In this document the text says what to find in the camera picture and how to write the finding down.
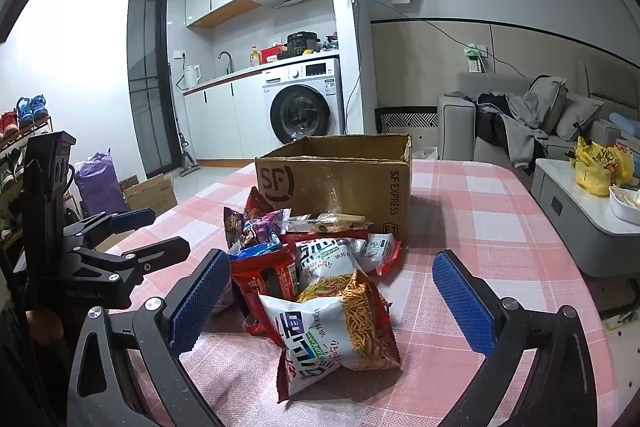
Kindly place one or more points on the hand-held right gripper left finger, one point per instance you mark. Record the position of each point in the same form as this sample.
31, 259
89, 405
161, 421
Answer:
200, 302

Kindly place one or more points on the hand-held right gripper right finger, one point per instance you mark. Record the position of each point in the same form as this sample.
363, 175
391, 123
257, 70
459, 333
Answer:
462, 302

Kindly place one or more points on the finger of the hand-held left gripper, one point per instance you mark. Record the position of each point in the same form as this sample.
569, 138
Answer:
135, 219
160, 252

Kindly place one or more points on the blue snack packet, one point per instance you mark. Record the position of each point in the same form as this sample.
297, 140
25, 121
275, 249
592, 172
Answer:
255, 250

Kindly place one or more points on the purple snack packet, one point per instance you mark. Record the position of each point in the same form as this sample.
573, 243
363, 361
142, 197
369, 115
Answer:
262, 227

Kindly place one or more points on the clear cracker packet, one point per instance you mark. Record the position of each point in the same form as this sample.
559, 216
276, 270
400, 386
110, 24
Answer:
330, 222

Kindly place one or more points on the brown cardboard box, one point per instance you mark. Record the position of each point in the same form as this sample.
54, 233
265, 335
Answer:
340, 187

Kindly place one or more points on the person's left hand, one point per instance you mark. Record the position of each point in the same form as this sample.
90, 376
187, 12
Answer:
45, 324

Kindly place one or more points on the small cardboard box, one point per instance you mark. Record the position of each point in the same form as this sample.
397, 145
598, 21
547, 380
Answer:
152, 197

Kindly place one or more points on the purple bag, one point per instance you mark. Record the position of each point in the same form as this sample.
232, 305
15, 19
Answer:
100, 187

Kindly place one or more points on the red snack packet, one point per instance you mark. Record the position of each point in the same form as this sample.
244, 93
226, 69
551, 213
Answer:
265, 272

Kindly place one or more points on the shoe rack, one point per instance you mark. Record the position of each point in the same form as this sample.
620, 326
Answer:
15, 142

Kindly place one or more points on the stick vacuum cleaner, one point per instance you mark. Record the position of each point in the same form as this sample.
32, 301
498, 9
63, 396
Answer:
187, 167

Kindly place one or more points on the red shoe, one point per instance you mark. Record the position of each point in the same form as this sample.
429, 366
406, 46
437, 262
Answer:
9, 123

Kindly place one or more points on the pink checked tablecloth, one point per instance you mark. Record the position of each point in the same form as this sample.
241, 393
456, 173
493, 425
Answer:
475, 207

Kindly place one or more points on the white red-edged snack packet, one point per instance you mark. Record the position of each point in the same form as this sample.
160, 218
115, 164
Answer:
377, 249

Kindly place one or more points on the red chip packet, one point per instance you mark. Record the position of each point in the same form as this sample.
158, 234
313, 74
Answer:
256, 203

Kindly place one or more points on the white base cabinets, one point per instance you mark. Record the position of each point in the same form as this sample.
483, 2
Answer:
225, 122

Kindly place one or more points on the white coffee table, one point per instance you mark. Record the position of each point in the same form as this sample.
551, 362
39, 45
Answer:
565, 217

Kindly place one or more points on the black glass door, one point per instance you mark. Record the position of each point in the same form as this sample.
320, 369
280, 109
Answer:
150, 82

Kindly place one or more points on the white electric kettle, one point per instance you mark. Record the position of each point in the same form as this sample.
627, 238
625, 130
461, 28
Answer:
191, 77

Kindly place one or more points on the grey sofa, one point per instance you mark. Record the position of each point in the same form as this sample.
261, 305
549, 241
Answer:
455, 127

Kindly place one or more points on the grey jacket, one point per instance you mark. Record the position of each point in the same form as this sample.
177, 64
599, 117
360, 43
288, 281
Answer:
520, 127

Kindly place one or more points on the black white patterned panel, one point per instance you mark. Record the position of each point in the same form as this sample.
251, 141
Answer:
405, 124

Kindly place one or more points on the yellow plastic bag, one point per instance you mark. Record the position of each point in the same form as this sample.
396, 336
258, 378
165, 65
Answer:
595, 169

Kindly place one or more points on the kitchen faucet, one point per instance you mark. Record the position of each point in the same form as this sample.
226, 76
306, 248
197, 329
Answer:
229, 57

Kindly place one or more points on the white bowl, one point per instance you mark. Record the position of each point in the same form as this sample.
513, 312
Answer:
625, 207

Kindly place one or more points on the white washing machine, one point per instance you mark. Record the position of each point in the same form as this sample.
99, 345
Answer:
300, 112

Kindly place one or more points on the yellow soap bottle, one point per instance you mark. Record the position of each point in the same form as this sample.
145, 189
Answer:
255, 58

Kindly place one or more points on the red box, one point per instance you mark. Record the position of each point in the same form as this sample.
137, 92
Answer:
271, 54

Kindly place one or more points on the grey cushion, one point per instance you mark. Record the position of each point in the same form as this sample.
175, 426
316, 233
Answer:
580, 114

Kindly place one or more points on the black pressure cooker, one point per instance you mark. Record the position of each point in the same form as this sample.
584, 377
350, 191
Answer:
301, 43

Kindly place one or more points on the black bag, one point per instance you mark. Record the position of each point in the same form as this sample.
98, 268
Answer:
331, 43

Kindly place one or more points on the wall power strip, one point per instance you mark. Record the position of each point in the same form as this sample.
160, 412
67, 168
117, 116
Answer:
474, 59

